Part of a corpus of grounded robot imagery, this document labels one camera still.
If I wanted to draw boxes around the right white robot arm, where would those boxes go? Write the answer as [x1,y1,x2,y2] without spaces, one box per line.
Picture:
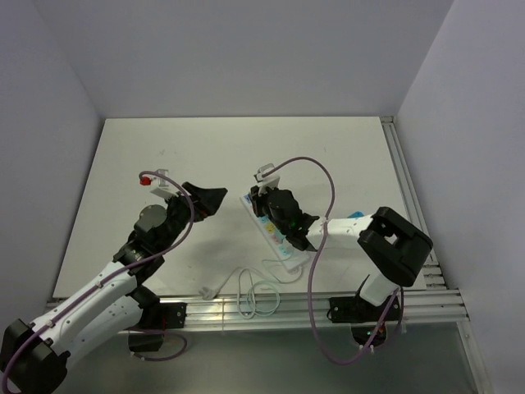
[248,186,433,320]

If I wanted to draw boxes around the teal charging cable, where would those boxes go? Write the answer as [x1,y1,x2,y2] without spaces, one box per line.
[237,266,282,320]

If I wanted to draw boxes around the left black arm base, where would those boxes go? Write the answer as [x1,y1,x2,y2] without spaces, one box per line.
[127,302,187,357]

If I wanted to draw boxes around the aluminium frame rail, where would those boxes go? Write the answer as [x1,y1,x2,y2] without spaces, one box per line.
[22,115,493,394]

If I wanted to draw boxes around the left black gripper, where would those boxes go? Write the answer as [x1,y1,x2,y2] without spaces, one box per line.
[157,181,226,253]

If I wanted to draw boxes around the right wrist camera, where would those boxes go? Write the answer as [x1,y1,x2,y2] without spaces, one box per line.
[254,163,280,195]

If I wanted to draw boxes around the blue plug adapter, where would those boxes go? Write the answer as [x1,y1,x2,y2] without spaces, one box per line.
[348,211,364,218]

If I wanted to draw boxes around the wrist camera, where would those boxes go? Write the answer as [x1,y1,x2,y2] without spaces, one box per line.
[149,176,180,200]
[254,163,280,195]

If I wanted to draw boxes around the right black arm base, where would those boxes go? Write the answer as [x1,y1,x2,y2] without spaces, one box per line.
[326,296,404,346]

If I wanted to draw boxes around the white power strip cord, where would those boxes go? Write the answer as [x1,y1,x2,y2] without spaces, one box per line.
[198,258,307,300]

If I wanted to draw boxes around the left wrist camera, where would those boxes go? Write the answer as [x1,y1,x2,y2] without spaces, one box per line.
[149,176,180,200]

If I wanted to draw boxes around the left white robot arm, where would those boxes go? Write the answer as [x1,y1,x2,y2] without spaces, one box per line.
[1,173,227,393]

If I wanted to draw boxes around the white colourful power strip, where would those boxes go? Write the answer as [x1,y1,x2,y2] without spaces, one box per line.
[240,195,311,273]

